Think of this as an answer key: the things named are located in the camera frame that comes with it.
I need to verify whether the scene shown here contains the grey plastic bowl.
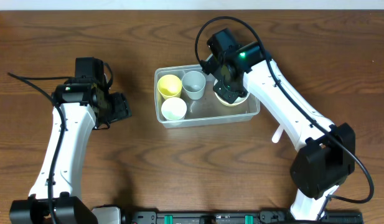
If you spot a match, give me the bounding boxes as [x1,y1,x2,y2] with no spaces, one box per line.
[213,79,251,105]

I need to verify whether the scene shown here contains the yellow plastic bowl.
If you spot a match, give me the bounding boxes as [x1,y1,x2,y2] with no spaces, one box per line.
[216,96,248,108]

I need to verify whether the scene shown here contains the grey plastic cup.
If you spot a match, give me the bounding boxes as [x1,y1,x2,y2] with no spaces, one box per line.
[182,71,206,100]

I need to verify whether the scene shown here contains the clear plastic container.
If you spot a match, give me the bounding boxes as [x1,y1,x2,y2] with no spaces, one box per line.
[154,75,260,128]

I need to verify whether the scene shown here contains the yellow plastic cup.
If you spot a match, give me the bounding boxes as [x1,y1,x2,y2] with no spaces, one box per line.
[157,74,182,100]

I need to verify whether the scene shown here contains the white plastic cup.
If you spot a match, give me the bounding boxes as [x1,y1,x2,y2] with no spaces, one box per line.
[161,97,187,121]

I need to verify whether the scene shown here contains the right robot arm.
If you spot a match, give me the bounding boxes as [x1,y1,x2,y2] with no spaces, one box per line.
[200,40,355,221]

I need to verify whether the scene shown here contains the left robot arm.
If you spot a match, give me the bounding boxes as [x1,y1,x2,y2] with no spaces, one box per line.
[9,83,131,223]

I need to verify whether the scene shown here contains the white plastic fork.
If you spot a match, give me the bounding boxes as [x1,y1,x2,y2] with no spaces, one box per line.
[271,125,284,144]

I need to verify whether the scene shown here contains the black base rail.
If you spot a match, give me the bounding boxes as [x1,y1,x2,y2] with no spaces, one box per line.
[92,206,364,224]

